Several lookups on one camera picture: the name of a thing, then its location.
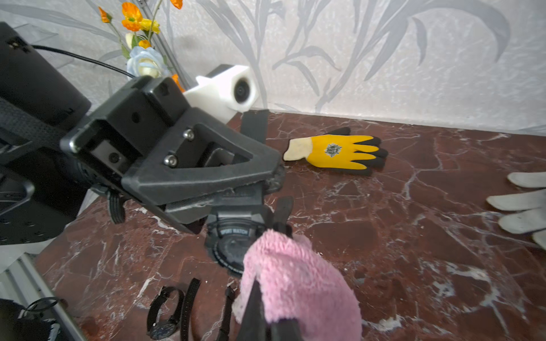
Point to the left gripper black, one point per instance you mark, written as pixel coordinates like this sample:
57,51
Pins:
148,140

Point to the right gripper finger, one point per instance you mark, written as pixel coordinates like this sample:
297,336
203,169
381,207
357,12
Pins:
253,326

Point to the black watch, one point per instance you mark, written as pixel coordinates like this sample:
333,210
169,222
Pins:
232,245
187,307
224,330

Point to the pink fluffy cloth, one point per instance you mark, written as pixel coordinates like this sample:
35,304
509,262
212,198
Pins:
297,283

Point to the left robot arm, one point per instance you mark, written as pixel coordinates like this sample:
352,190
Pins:
42,187

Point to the artificial flower bouquet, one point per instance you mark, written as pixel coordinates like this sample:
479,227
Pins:
138,46

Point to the yellow black work glove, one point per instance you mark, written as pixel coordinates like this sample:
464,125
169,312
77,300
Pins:
340,151

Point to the white knit glove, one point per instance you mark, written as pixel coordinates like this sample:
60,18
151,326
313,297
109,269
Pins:
528,208

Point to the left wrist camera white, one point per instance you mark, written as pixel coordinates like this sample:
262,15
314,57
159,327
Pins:
224,92

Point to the aluminium front rail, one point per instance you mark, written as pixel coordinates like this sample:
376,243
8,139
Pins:
30,310

